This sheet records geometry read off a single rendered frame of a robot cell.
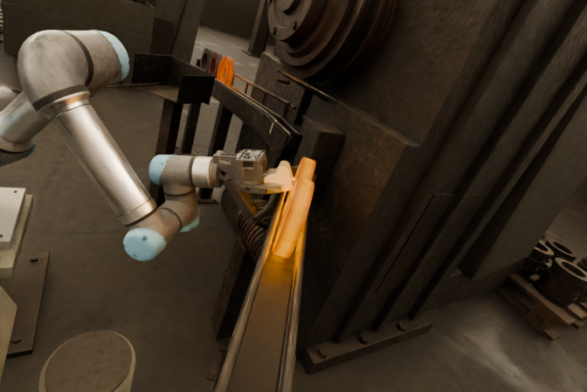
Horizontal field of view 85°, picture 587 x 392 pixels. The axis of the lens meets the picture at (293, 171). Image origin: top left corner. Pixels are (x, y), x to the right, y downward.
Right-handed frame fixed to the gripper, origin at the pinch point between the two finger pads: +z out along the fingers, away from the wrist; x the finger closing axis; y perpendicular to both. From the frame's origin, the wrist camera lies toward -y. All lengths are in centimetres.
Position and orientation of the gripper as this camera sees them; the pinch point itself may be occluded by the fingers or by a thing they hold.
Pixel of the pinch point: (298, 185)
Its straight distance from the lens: 76.2
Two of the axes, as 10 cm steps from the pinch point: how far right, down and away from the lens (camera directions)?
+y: 0.1, -9.2, -4.0
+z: 9.9, 0.5, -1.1
